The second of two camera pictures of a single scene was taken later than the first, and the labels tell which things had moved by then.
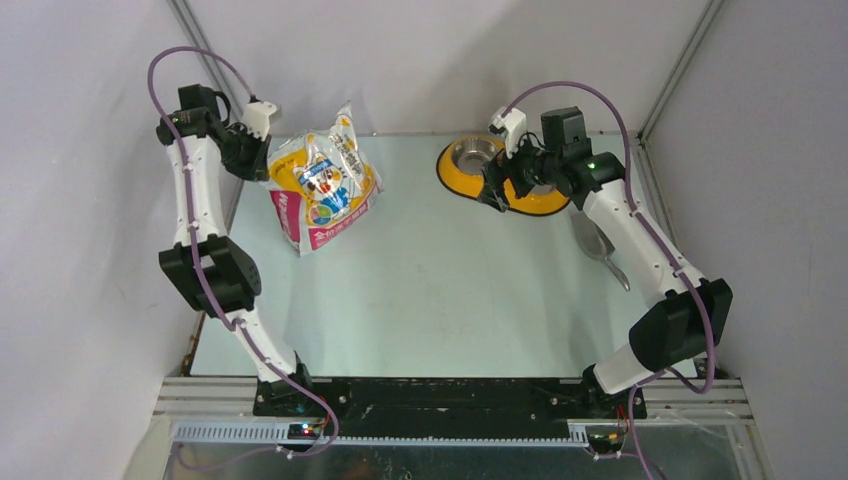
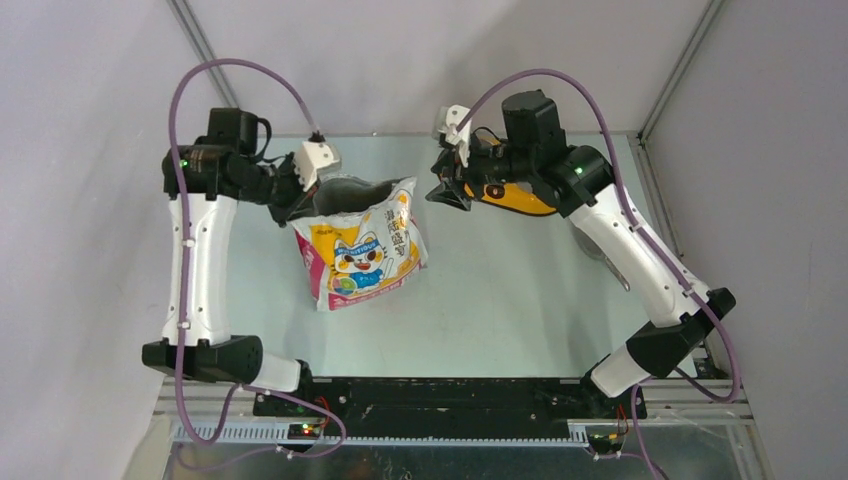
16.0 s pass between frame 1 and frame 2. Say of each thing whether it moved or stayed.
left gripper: moved
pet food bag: moved
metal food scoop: stayed
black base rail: stayed
